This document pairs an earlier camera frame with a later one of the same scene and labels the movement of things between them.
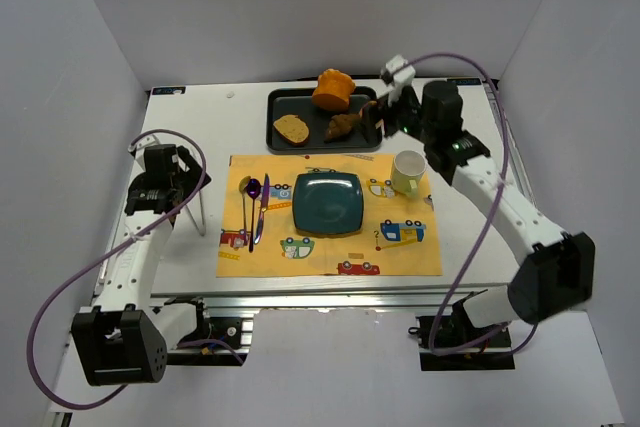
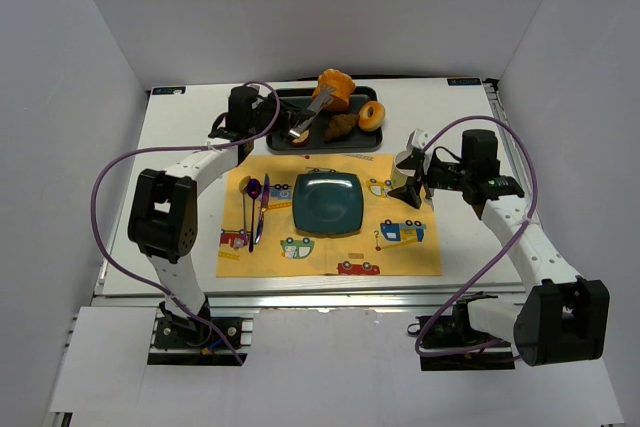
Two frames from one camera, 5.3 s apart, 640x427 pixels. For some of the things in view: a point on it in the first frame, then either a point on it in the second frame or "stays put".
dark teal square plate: (327, 204) stays put
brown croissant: (339, 125) stays put
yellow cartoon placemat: (400, 235) stays put
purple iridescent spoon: (253, 190) stays put
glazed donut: (371, 115) stays put
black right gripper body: (388, 113) to (426, 177)
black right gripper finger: (375, 133) to (409, 193)
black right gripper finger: (385, 100) to (414, 162)
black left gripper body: (189, 167) to (288, 113)
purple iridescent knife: (265, 199) stays put
